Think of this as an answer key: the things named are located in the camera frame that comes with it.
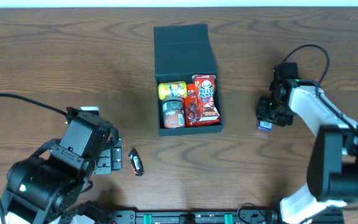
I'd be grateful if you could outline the red Pringles can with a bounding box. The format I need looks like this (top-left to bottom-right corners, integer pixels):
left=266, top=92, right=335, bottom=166
left=162, top=97, right=185, bottom=129

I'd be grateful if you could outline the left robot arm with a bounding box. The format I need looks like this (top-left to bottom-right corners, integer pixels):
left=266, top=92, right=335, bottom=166
left=0, top=108, right=122, bottom=223

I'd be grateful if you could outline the right black cable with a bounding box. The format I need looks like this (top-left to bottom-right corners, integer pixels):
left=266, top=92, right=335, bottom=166
left=281, top=44, right=358, bottom=200

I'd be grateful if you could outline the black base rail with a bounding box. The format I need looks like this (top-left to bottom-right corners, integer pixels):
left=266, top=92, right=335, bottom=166
left=50, top=208, right=344, bottom=224

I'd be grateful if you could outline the dark green box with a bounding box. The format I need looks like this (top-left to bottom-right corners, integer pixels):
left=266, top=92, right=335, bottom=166
left=153, top=23, right=224, bottom=137

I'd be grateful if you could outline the small blue box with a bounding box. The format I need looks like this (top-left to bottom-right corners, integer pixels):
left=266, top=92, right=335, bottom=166
left=258, top=121, right=273, bottom=131

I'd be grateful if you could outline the red candy bag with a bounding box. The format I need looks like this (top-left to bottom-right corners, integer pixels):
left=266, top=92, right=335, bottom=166
left=184, top=83, right=220, bottom=128

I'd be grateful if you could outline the yellow candy bottle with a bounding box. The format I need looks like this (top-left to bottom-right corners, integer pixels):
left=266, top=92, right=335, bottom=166
left=157, top=81, right=188, bottom=101

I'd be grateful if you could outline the red Hello Panda box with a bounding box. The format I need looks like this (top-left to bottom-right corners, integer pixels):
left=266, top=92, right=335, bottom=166
left=192, top=74, right=220, bottom=123

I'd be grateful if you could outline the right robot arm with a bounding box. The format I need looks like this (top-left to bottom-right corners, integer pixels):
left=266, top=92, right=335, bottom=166
left=256, top=62, right=358, bottom=223

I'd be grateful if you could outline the black candy bar wrapper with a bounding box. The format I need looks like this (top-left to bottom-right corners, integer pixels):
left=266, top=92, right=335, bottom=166
left=128, top=147, right=144, bottom=176

